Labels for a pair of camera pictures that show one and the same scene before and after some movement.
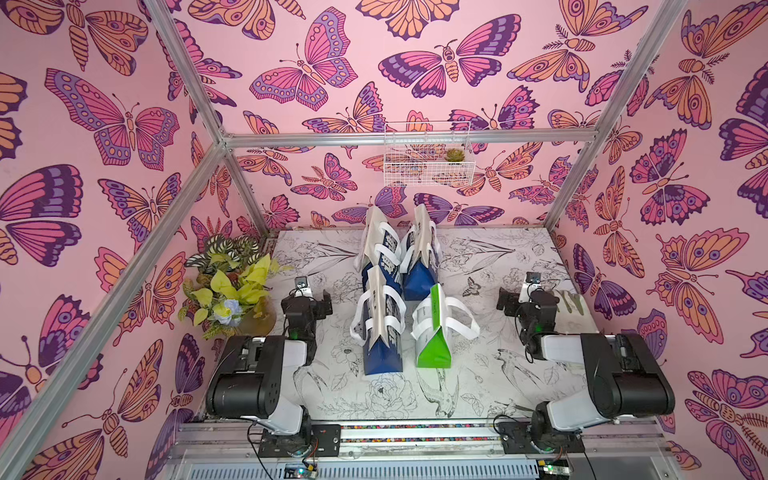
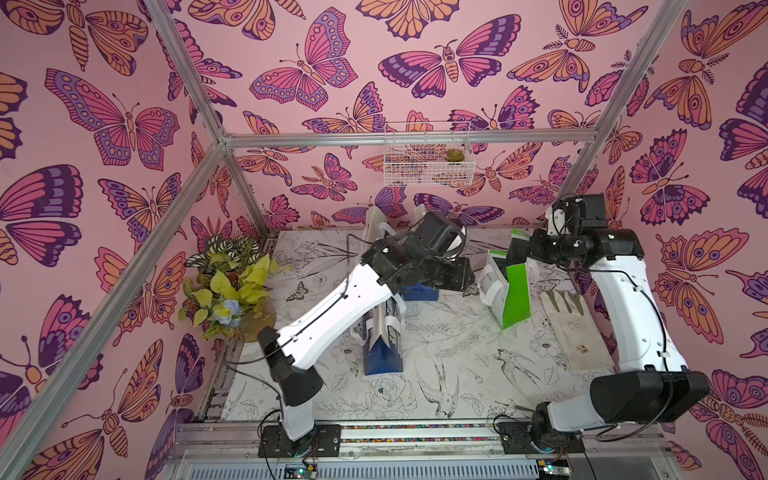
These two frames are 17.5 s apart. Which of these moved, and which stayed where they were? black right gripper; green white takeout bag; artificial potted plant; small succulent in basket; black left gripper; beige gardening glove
Moved: black right gripper; black left gripper; green white takeout bag
Stayed: small succulent in basket; beige gardening glove; artificial potted plant
